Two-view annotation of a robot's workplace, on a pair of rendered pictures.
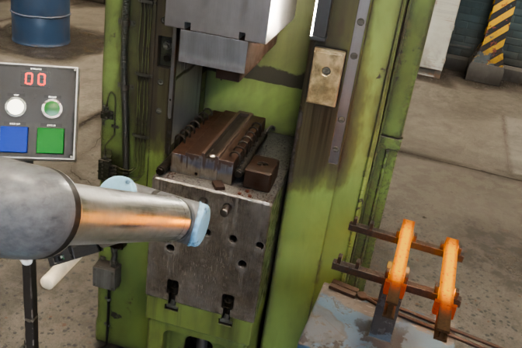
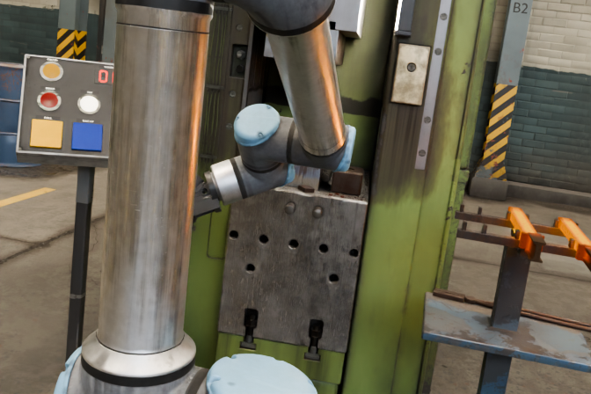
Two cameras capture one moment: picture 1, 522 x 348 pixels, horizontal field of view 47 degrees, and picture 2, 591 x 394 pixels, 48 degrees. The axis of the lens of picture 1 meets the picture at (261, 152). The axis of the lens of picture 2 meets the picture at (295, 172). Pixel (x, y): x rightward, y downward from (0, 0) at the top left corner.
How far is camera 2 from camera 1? 0.61 m
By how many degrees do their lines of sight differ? 15
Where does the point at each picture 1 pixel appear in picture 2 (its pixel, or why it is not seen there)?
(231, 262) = (321, 278)
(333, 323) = (451, 318)
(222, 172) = (309, 177)
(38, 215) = not seen: outside the picture
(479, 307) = (552, 382)
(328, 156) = (414, 161)
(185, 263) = (266, 286)
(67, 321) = not seen: outside the picture
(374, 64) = (458, 59)
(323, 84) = (409, 81)
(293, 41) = (357, 66)
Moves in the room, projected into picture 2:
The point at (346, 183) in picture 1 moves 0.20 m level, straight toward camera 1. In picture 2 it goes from (434, 191) to (441, 205)
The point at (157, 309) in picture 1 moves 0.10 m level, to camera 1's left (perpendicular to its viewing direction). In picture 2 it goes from (230, 350) to (196, 347)
